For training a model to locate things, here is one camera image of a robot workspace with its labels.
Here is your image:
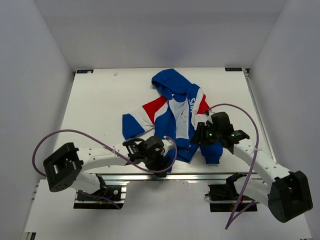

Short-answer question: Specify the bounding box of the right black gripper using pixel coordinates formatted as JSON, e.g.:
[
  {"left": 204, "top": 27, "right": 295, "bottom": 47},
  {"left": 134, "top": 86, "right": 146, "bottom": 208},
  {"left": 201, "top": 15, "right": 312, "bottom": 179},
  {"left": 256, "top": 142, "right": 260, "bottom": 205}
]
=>
[{"left": 189, "top": 122, "right": 222, "bottom": 146}]

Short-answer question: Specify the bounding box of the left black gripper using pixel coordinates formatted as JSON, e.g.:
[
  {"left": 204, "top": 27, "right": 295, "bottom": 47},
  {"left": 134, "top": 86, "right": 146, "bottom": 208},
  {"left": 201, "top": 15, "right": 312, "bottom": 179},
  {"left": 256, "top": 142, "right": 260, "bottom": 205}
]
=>
[{"left": 143, "top": 149, "right": 172, "bottom": 178}]

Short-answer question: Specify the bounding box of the blue white red jacket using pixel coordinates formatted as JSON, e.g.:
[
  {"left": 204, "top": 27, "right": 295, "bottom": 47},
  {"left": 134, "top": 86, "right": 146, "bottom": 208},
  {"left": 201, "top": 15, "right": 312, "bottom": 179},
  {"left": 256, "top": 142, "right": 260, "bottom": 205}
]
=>
[{"left": 122, "top": 68, "right": 223, "bottom": 164}]

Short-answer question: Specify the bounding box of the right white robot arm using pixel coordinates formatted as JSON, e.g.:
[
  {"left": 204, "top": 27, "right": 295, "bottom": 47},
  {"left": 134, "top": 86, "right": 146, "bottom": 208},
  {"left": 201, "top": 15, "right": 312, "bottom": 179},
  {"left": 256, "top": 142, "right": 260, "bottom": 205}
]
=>
[{"left": 191, "top": 112, "right": 313, "bottom": 223}]

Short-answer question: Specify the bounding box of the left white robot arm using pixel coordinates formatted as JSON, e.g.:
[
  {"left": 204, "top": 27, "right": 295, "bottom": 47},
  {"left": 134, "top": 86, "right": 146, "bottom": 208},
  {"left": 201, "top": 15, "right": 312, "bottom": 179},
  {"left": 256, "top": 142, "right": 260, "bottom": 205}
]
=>
[{"left": 43, "top": 136, "right": 176, "bottom": 200}]

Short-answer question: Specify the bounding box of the right blue corner label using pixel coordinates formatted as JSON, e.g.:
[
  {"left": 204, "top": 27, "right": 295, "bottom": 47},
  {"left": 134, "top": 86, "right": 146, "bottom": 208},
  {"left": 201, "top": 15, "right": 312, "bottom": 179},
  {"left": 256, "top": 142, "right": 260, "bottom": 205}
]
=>
[{"left": 224, "top": 67, "right": 243, "bottom": 72}]

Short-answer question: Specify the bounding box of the blue corner label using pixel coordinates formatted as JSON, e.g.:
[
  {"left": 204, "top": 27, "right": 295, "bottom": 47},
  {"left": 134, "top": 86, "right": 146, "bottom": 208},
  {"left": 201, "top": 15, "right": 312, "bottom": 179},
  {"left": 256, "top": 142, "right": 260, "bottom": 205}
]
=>
[
  {"left": 224, "top": 67, "right": 243, "bottom": 72},
  {"left": 76, "top": 69, "right": 94, "bottom": 74}
]

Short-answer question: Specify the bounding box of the left blue corner label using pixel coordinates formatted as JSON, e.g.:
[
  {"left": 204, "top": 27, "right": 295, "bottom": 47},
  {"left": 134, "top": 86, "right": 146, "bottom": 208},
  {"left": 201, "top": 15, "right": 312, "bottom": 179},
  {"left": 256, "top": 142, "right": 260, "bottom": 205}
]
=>
[{"left": 76, "top": 69, "right": 94, "bottom": 74}]

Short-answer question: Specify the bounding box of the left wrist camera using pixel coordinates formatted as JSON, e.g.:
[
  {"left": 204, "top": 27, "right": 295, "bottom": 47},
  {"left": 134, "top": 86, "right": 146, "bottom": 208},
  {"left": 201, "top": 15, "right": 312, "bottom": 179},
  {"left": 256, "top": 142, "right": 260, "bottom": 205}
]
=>
[{"left": 162, "top": 136, "right": 176, "bottom": 152}]

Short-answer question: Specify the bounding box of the aluminium table front rail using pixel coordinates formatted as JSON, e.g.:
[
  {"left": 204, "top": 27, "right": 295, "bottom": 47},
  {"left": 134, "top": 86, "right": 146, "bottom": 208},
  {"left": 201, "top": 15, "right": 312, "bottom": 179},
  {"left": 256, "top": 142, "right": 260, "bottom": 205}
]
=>
[{"left": 89, "top": 172, "right": 266, "bottom": 182}]

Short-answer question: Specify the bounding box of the aluminium table rail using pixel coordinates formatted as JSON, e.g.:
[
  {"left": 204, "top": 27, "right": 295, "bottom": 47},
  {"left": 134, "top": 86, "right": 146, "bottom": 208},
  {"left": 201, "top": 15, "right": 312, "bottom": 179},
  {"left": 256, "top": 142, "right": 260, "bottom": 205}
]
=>
[
  {"left": 243, "top": 68, "right": 278, "bottom": 163},
  {"left": 89, "top": 172, "right": 266, "bottom": 182}
]

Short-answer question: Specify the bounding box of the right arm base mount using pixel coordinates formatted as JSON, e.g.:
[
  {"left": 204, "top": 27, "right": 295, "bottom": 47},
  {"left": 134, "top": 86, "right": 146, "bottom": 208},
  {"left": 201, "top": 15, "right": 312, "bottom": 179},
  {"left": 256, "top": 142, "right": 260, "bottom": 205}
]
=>
[{"left": 204, "top": 184, "right": 258, "bottom": 213}]

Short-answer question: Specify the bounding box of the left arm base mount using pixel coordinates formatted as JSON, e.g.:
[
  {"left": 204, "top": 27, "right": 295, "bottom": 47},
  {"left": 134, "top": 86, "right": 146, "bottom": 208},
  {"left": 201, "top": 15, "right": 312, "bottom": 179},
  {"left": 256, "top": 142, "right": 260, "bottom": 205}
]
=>
[{"left": 73, "top": 182, "right": 127, "bottom": 210}]

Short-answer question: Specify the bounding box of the aluminium table right rail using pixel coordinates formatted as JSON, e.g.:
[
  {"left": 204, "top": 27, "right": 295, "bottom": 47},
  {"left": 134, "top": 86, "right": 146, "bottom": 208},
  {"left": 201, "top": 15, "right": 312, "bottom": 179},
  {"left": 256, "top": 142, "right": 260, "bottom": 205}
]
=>
[{"left": 243, "top": 68, "right": 278, "bottom": 163}]

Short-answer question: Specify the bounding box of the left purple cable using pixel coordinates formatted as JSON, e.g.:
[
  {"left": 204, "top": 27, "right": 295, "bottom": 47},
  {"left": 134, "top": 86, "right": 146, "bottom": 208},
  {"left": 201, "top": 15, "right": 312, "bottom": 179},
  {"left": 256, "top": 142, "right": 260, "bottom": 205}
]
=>
[{"left": 32, "top": 128, "right": 178, "bottom": 196}]

